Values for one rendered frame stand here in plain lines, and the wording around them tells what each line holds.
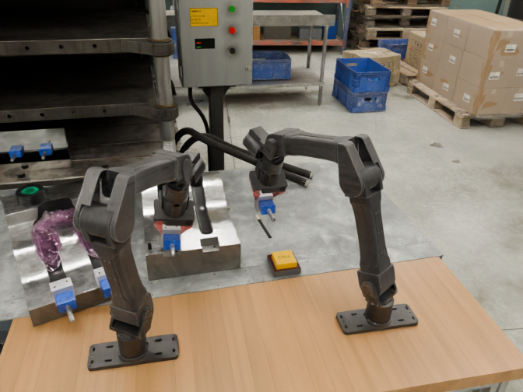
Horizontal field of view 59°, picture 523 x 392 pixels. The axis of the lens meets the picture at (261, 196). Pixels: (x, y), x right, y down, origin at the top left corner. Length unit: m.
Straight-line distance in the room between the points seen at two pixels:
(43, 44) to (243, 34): 0.75
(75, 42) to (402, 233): 1.34
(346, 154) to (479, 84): 3.93
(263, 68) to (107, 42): 3.29
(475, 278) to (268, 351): 1.90
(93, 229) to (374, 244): 0.62
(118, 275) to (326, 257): 0.68
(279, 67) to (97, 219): 4.30
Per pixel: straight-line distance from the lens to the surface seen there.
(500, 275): 2.95
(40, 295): 1.29
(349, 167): 1.03
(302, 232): 1.51
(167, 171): 1.01
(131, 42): 1.85
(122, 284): 0.98
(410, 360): 1.18
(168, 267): 1.31
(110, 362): 1.15
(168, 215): 1.17
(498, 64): 4.89
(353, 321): 1.22
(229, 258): 1.32
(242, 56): 1.99
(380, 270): 1.13
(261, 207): 1.35
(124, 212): 0.87
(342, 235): 1.52
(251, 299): 1.26
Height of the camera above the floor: 1.66
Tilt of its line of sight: 30 degrees down
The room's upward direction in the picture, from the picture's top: 2 degrees clockwise
